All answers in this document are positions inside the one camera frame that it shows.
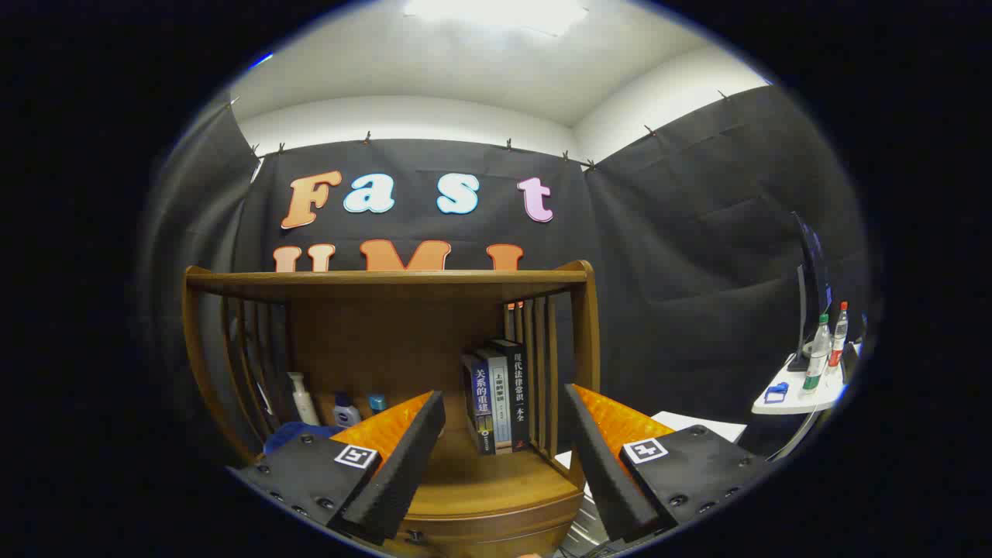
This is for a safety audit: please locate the white lotion bottle blue cap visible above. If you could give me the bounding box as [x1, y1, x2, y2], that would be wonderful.
[333, 391, 363, 429]

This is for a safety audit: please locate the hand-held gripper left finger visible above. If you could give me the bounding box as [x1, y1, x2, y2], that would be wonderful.
[227, 390, 447, 546]

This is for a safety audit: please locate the wooden countertop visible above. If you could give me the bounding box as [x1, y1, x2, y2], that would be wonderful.
[263, 422, 584, 518]

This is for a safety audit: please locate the wooden cabinet with slatted shelf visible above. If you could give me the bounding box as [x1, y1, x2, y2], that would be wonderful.
[182, 260, 601, 558]

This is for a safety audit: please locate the clear bottle red label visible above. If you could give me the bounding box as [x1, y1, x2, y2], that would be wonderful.
[828, 301, 849, 367]

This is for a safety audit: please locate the computer monitor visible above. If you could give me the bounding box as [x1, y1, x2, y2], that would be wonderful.
[787, 211, 834, 373]

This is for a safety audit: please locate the white drawer unit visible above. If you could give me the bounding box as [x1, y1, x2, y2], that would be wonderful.
[554, 411, 749, 497]

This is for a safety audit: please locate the white side table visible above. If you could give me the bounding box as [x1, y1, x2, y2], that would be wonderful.
[752, 353, 853, 462]

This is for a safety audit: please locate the book with black spine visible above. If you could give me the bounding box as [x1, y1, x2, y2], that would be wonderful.
[490, 339, 532, 453]

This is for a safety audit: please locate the clear bottle green label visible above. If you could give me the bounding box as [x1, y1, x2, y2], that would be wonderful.
[802, 313, 832, 392]

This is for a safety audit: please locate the book with pale spine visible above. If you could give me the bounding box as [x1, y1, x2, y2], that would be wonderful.
[477, 348, 513, 450]

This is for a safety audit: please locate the ceiling light panel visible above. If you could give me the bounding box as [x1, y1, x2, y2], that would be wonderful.
[403, 0, 590, 36]

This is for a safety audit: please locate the blue folded towel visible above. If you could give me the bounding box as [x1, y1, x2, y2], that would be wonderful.
[263, 421, 346, 455]

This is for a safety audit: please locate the white pump bottle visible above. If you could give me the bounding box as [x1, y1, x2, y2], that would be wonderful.
[287, 372, 320, 427]

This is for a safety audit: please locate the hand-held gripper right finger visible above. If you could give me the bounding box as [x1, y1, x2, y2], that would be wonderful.
[563, 383, 776, 543]

